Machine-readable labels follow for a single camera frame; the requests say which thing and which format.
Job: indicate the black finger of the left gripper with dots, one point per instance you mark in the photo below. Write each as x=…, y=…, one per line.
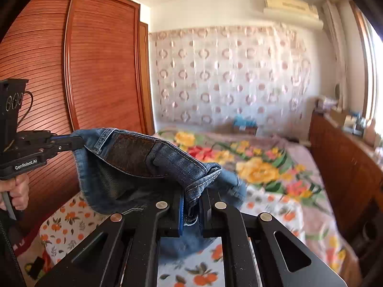
x=65, y=143

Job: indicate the person's left hand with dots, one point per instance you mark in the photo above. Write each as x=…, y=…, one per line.
x=18, y=189

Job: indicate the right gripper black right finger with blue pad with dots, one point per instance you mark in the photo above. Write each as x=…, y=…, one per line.
x=259, y=250

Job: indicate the blue box by curtain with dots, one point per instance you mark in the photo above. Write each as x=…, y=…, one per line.
x=241, y=125

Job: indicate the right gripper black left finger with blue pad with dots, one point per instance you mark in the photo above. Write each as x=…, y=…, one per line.
x=123, y=250

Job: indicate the clutter on cabinet top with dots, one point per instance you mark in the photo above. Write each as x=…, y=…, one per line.
x=352, y=125

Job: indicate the blue denim jeans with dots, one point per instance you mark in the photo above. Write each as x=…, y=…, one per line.
x=123, y=171

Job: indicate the brown wooden side cabinet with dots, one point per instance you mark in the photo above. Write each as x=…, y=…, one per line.
x=353, y=182

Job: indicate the colourful floral blanket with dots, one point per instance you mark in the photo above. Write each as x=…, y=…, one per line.
x=282, y=179

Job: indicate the orange print bed sheet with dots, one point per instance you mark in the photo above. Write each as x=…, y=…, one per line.
x=74, y=221

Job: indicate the white wall air conditioner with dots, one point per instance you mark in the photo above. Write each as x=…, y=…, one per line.
x=295, y=12

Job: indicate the brown wooden wardrobe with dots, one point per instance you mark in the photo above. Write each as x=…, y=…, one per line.
x=84, y=63

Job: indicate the white pink circle curtain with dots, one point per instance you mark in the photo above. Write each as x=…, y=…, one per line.
x=208, y=77

